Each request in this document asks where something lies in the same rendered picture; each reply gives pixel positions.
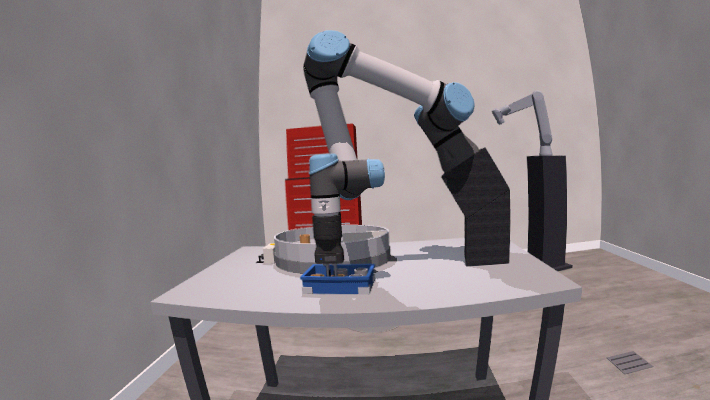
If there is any blue crate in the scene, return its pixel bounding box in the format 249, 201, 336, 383
300, 264, 375, 294

